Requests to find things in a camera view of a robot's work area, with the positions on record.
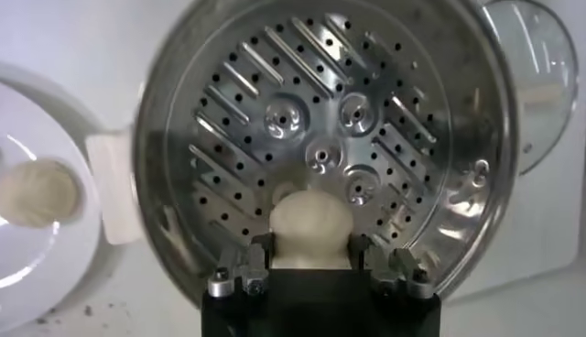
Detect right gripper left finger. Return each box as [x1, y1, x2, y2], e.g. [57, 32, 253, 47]
[206, 233, 276, 299]

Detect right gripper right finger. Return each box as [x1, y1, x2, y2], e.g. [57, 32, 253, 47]
[347, 234, 436, 301]

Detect white steamed baozi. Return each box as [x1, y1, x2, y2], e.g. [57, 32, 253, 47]
[0, 158, 86, 229]
[268, 188, 354, 270]

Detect glass lid with white handle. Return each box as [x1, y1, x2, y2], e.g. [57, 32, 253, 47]
[480, 0, 581, 178]

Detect steel perforated steamer basket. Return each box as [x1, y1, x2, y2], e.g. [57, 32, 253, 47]
[85, 0, 521, 308]

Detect white round plate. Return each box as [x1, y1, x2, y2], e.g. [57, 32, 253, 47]
[0, 61, 105, 333]

